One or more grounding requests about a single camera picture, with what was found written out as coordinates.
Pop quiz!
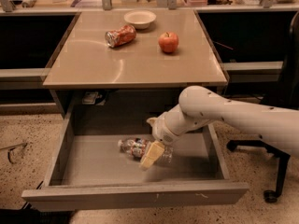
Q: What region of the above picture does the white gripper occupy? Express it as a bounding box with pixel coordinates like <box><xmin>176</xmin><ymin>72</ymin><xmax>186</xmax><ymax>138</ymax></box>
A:
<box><xmin>140</xmin><ymin>114</ymin><xmax>178</xmax><ymax>170</ymax></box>

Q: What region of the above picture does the clear plastic water bottle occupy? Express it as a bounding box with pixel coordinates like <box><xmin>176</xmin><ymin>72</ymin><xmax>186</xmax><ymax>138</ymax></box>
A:
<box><xmin>118</xmin><ymin>137</ymin><xmax>173</xmax><ymax>163</ymax></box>

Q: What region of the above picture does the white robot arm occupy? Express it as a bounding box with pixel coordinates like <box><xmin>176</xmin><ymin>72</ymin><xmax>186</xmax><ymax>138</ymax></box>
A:
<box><xmin>141</xmin><ymin>86</ymin><xmax>299</xmax><ymax>170</ymax></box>

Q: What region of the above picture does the grey counter cabinet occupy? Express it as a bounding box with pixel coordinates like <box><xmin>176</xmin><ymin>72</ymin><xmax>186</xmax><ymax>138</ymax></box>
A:
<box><xmin>42</xmin><ymin>8</ymin><xmax>229</xmax><ymax>117</ymax></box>

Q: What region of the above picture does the grey open drawer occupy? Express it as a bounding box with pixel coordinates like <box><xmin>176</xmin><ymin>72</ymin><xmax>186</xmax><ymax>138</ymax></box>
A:
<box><xmin>21</xmin><ymin>91</ymin><xmax>250</xmax><ymax>213</ymax></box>

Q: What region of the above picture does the red apple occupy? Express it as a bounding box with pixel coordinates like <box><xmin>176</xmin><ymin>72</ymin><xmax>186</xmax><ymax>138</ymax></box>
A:
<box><xmin>158</xmin><ymin>32</ymin><xmax>178</xmax><ymax>53</ymax></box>

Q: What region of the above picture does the crushed orange soda can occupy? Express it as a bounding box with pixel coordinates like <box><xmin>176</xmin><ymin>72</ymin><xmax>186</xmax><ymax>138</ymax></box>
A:
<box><xmin>105</xmin><ymin>25</ymin><xmax>136</xmax><ymax>48</ymax></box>

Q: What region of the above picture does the white bowl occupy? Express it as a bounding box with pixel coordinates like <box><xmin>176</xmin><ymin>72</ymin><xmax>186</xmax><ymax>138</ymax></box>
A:
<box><xmin>124</xmin><ymin>10</ymin><xmax>156</xmax><ymax>30</ymax></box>

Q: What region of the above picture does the black office chair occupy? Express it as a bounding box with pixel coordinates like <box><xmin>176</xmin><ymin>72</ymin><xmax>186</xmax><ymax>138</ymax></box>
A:
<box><xmin>226</xmin><ymin>12</ymin><xmax>299</xmax><ymax>203</ymax></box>

